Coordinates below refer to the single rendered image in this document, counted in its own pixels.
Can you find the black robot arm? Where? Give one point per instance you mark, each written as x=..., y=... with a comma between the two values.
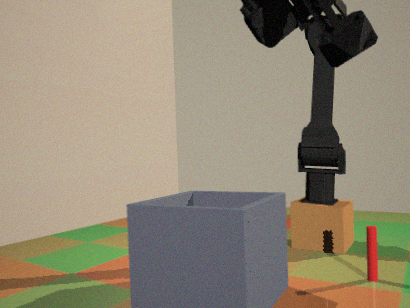
x=270, y=21

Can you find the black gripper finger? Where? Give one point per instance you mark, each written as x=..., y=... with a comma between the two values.
x=349, y=41

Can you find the red peg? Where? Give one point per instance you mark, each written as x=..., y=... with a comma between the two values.
x=372, y=264

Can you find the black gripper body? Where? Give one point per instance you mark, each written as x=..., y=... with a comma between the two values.
x=306, y=8

